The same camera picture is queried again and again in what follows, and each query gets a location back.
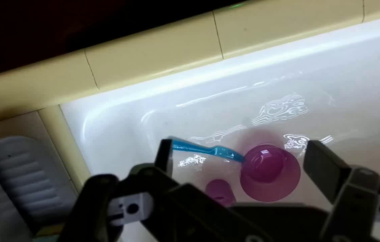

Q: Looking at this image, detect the purple plastic bowl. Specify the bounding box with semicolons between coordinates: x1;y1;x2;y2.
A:
240;145;301;201

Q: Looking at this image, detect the blue plastic knife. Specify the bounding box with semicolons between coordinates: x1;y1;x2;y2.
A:
172;138;244;162

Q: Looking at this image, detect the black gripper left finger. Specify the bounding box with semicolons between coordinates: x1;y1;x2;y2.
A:
154;138;173;174

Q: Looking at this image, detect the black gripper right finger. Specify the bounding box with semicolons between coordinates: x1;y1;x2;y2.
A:
303;139;352;203

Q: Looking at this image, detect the white sink basin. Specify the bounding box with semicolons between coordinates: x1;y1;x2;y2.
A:
60;12;380;242

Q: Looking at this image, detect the grey dish rack tray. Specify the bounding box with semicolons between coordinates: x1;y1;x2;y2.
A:
0;135;77;242

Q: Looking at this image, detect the purple plastic cup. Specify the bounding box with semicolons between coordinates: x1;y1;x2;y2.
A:
205;178;236;207

